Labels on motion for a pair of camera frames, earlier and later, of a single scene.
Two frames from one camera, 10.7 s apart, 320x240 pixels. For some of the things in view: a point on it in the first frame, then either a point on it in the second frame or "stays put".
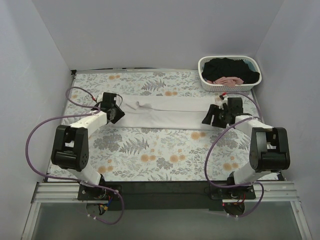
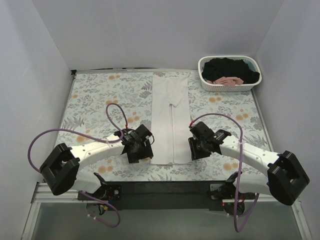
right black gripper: (218, 117) to (196, 149)
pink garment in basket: (228, 82) stays put
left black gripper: (114, 114) to (141, 153)
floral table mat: (120, 154) stays put
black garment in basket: (217, 68) stays put
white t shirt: (163, 112) to (171, 118)
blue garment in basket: (250, 65) stays put
